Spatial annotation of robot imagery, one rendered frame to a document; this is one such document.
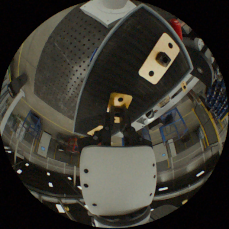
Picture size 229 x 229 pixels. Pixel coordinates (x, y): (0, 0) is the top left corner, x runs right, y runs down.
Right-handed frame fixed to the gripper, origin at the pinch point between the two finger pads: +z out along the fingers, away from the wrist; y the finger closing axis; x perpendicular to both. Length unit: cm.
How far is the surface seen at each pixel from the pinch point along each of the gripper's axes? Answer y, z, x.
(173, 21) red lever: 4.3, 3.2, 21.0
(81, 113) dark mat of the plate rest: -7.6, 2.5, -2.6
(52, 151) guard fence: -427, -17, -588
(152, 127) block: 38, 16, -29
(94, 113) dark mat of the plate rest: -4.6, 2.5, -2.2
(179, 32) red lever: 6.7, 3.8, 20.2
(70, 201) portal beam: -116, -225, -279
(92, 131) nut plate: -5.3, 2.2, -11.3
